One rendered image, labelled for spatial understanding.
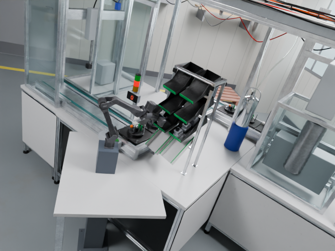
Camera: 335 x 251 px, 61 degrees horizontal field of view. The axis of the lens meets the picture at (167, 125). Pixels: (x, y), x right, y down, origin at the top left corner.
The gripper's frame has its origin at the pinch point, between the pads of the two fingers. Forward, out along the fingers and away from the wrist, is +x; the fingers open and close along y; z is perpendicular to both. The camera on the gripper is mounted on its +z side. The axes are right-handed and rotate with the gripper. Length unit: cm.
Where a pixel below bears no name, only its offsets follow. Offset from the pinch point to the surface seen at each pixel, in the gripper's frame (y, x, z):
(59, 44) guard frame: 101, -44, 0
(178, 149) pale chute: -16.5, 17.6, -16.1
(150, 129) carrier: 27.4, 26.1, -27.9
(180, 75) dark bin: 9.8, 6.3, 32.0
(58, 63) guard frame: 99, -40, -17
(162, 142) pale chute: -3.0, 12.7, -20.1
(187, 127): -15.6, 13.2, 3.6
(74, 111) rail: 77, -20, -49
